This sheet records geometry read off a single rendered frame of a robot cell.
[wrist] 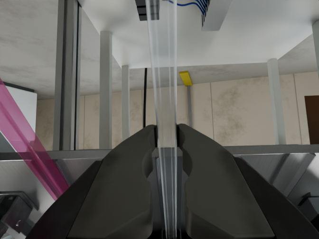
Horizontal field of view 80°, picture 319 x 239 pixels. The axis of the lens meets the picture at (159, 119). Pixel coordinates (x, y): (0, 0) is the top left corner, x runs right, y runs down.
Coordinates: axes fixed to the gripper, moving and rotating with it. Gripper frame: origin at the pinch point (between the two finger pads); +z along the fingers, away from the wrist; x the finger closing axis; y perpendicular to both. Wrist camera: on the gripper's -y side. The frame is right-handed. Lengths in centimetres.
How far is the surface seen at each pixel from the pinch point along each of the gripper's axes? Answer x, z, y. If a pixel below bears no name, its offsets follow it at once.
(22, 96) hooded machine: -231, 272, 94
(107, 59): -17, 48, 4
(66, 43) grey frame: -22.4, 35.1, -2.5
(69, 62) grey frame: -21.8, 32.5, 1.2
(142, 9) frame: -4.6, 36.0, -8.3
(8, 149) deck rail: -19.0, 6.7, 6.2
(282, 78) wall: 174, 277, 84
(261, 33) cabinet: 32, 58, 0
